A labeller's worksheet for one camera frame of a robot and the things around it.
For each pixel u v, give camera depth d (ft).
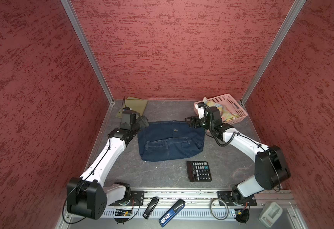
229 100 3.84
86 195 1.27
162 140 3.06
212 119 2.19
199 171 2.67
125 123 1.99
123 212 2.36
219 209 2.38
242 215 2.29
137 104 3.89
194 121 2.48
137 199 2.27
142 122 2.43
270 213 2.24
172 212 2.19
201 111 2.52
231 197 2.23
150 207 2.27
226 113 3.32
